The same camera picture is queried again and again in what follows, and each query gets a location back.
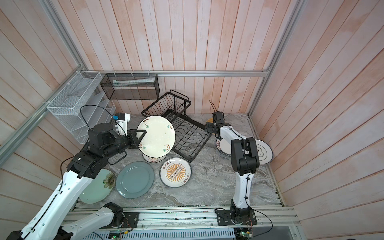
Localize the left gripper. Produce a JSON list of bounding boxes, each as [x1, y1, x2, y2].
[[103, 129, 147, 159]]

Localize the cream floral plate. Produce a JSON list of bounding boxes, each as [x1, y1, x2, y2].
[[137, 116, 176, 158]]

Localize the black wire dish rack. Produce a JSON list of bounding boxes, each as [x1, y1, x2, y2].
[[141, 90, 211, 163]]

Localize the white plate green patterned rim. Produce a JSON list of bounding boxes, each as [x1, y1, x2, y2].
[[216, 138, 231, 157]]

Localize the orange sunburst plate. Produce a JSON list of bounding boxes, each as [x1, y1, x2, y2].
[[160, 157, 192, 188], [142, 154, 166, 163]]

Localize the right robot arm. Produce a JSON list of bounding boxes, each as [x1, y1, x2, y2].
[[205, 122, 260, 224]]

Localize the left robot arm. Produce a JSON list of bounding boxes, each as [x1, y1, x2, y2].
[[7, 123, 147, 240]]

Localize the grey-green plain plate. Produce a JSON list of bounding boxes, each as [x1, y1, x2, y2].
[[116, 162, 155, 199]]

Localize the white plate cloud outline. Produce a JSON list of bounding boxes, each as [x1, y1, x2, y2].
[[256, 140, 274, 165]]

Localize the light green flower plate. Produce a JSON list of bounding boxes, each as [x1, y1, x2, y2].
[[80, 169, 116, 204]]

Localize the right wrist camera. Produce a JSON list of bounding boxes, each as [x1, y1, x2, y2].
[[212, 111, 226, 125]]

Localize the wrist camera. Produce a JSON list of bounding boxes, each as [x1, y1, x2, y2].
[[212, 111, 226, 125], [113, 113, 131, 135]]

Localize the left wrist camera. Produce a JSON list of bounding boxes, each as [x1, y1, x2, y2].
[[113, 113, 131, 135]]

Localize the black mesh wall basket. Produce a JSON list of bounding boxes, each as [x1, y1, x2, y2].
[[101, 73, 160, 101]]

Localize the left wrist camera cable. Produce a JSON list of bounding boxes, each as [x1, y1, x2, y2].
[[79, 104, 127, 136]]

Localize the white mesh wall shelf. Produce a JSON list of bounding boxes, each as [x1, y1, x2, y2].
[[48, 71, 116, 144]]

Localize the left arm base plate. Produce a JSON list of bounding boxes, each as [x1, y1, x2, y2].
[[110, 212, 140, 229]]

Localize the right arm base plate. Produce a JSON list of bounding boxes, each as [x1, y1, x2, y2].
[[214, 208, 258, 226]]

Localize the aluminium front rail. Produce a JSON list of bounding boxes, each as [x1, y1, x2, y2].
[[61, 205, 301, 232]]

